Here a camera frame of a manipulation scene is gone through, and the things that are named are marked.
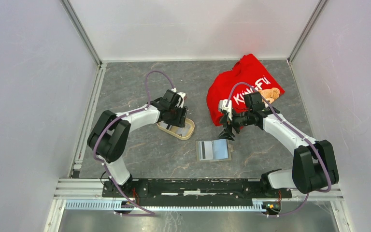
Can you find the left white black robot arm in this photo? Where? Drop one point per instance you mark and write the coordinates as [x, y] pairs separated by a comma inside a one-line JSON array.
[[109, 136]]

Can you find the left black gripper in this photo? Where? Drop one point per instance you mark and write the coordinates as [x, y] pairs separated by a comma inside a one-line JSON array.
[[180, 121]]

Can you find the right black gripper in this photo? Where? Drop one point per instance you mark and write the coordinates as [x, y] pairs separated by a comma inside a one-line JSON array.
[[225, 134]]

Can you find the beige oval tray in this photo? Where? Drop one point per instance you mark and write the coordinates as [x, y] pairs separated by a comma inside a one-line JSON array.
[[182, 138]]

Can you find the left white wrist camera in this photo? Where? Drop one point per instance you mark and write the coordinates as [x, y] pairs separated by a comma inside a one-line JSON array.
[[181, 99]]

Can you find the aluminium frame rail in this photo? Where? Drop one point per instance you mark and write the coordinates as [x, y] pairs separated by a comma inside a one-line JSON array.
[[101, 194]]

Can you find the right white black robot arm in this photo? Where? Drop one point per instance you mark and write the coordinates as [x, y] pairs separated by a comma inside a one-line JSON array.
[[314, 165]]

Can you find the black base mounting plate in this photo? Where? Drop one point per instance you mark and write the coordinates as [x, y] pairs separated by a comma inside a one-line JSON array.
[[201, 192]]

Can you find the red kung fu t-shirt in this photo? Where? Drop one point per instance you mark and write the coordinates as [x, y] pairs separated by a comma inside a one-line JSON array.
[[247, 74]]

